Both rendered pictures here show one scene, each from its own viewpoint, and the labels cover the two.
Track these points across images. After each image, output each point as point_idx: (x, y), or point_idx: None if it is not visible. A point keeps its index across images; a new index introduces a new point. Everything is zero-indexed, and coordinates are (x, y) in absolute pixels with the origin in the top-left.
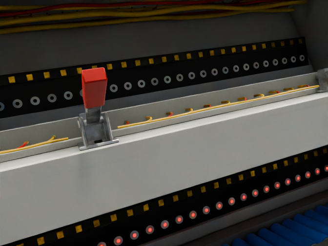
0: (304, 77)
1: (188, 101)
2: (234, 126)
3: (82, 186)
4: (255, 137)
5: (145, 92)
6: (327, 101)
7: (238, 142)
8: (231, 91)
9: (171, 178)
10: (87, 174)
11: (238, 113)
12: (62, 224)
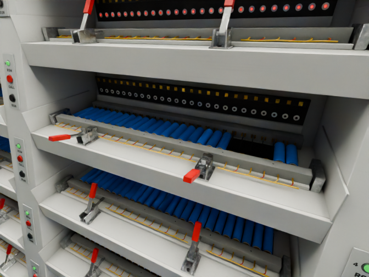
0: (199, 151)
1: (131, 136)
2: (118, 161)
3: (75, 154)
4: (127, 170)
5: (163, 104)
6: (167, 175)
7: (121, 167)
8: (151, 139)
9: (98, 165)
10: (76, 151)
11: (131, 156)
12: (72, 160)
